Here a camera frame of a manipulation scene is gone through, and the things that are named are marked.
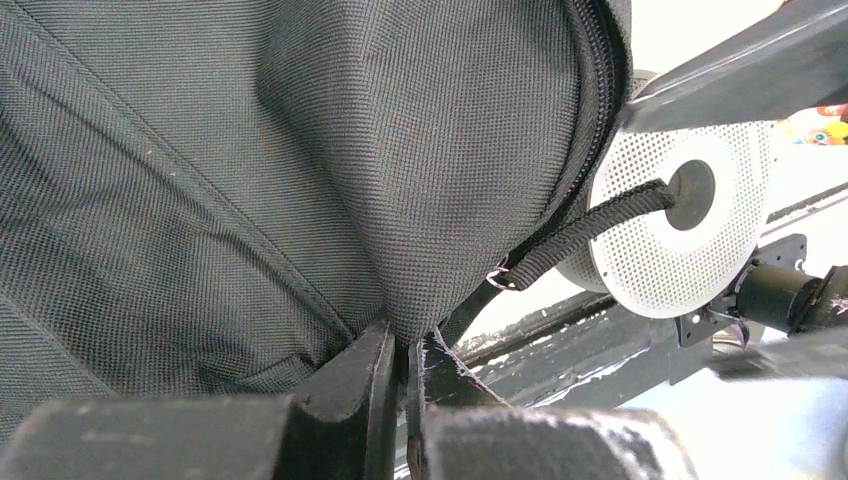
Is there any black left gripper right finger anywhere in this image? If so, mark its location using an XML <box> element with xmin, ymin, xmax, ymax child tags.
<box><xmin>407</xmin><ymin>331</ymin><xmax>696</xmax><ymax>479</ymax></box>

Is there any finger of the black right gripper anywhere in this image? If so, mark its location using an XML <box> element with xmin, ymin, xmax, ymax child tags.
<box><xmin>621</xmin><ymin>0</ymin><xmax>847</xmax><ymax>132</ymax></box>

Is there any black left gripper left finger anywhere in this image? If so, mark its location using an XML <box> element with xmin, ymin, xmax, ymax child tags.
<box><xmin>1</xmin><ymin>326</ymin><xmax>397</xmax><ymax>479</ymax></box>

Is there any red treehouse paperback book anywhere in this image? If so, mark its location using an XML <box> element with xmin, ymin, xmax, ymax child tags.
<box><xmin>776</xmin><ymin>104</ymin><xmax>847</xmax><ymax>146</ymax></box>

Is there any black student backpack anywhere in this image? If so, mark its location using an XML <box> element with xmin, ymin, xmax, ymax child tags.
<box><xmin>0</xmin><ymin>0</ymin><xmax>678</xmax><ymax>439</ymax></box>

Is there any grey filament spool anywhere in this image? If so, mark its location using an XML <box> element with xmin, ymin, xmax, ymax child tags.
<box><xmin>555</xmin><ymin>69</ymin><xmax>776</xmax><ymax>321</ymax></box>

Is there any black metal base rail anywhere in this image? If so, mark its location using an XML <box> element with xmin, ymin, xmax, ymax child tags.
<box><xmin>454</xmin><ymin>292</ymin><xmax>847</xmax><ymax>479</ymax></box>

